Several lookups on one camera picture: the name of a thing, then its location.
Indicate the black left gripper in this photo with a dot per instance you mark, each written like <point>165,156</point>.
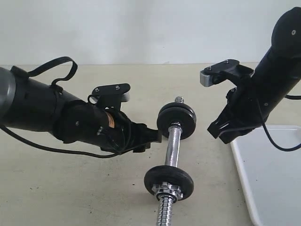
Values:
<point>116,133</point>

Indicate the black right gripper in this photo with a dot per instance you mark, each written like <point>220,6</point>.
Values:
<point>243,113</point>

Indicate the chrome threaded dumbbell bar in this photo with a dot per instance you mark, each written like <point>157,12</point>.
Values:
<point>172,154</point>

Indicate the black weight plate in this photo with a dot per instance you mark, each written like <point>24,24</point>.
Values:
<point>172,175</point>
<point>177,104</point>

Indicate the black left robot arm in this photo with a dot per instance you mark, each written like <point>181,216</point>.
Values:
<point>31,105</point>

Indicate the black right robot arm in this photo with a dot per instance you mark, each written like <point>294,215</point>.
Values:
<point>280,68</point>

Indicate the black weight plate far end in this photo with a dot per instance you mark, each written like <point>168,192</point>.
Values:
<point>177,117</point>

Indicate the chrome star collar nut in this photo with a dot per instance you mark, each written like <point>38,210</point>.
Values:
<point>167,189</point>

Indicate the white rectangular tray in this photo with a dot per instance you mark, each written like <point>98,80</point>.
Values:
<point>270,178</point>

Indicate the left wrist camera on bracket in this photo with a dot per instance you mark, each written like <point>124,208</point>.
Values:
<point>110,96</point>

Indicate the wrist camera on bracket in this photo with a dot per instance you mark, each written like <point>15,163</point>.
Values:
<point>110,96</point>
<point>229,69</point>

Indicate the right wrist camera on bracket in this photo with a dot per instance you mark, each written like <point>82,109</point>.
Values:
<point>229,69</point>

